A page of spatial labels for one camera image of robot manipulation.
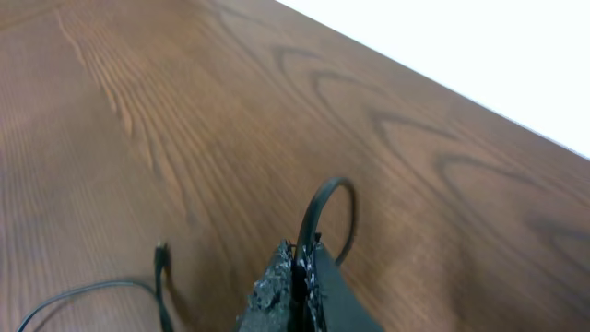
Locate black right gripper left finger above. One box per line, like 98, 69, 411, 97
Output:
234, 240, 298, 332

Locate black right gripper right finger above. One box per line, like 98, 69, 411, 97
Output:
301, 241, 384, 332

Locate black micro-USB cable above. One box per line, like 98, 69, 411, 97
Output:
16, 242, 176, 332

